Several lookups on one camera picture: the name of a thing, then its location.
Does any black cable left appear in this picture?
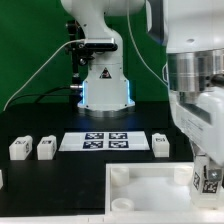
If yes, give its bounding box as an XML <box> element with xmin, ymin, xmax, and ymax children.
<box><xmin>6</xmin><ymin>86</ymin><xmax>83</xmax><ymax>109</ymax></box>

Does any white cable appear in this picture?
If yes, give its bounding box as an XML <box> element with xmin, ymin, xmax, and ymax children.
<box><xmin>2</xmin><ymin>39</ymin><xmax>86</xmax><ymax>113</ymax></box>
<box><xmin>126</xmin><ymin>0</ymin><xmax>169</xmax><ymax>88</ymax></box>

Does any white block left edge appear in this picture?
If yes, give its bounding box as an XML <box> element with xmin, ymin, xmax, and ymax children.
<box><xmin>0</xmin><ymin>170</ymin><xmax>4</xmax><ymax>190</ymax></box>

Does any white cable right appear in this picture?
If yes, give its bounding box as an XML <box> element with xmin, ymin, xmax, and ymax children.
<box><xmin>126</xmin><ymin>0</ymin><xmax>169</xmax><ymax>88</ymax></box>

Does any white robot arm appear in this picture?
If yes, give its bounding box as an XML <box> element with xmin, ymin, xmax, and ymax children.
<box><xmin>61</xmin><ymin>0</ymin><xmax>224</xmax><ymax>182</ymax></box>

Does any white square tabletop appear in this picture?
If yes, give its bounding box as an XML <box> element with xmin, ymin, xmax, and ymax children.
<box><xmin>105</xmin><ymin>163</ymin><xmax>224</xmax><ymax>214</ymax></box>

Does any white cable left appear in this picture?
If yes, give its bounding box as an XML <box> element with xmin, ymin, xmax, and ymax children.
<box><xmin>2</xmin><ymin>39</ymin><xmax>86</xmax><ymax>113</ymax></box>

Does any white fiducial marker sheet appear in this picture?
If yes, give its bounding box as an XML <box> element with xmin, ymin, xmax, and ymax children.
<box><xmin>59</xmin><ymin>131</ymin><xmax>150</xmax><ymax>151</ymax></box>

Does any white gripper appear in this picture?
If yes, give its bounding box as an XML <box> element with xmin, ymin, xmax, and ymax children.
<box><xmin>169</xmin><ymin>87</ymin><xmax>224</xmax><ymax>182</ymax></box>

